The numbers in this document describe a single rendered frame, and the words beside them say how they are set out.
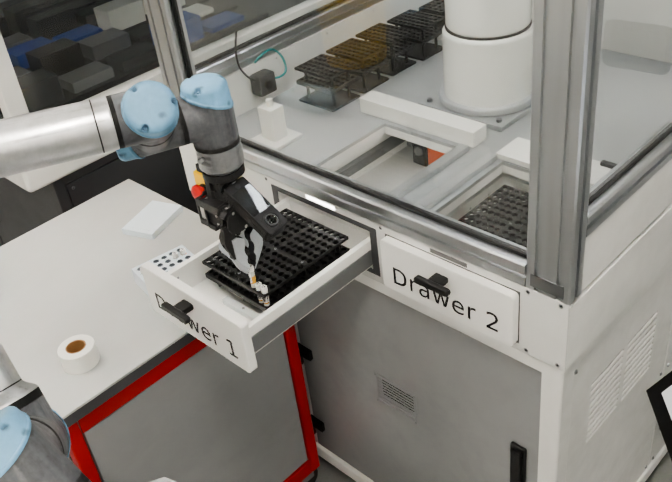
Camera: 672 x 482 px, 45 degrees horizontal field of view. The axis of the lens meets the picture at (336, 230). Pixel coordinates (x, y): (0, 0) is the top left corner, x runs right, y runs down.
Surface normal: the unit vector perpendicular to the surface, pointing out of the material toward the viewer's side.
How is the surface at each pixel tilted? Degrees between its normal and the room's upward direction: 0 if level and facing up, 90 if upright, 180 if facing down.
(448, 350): 90
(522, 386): 90
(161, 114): 55
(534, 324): 90
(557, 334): 90
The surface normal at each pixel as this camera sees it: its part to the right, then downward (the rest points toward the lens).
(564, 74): -0.69, 0.47
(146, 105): 0.24, -0.06
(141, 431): 0.72, 0.33
